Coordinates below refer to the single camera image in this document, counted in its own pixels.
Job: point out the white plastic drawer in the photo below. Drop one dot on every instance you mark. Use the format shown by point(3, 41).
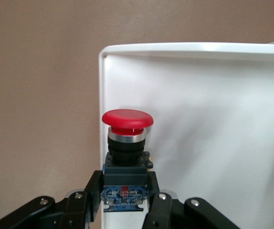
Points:
point(198, 119)

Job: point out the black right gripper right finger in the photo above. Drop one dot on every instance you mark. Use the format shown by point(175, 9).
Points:
point(165, 210)

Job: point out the red mushroom push button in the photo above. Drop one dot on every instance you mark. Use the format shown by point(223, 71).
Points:
point(127, 119)

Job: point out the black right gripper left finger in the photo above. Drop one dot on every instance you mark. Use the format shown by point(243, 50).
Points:
point(79, 207)

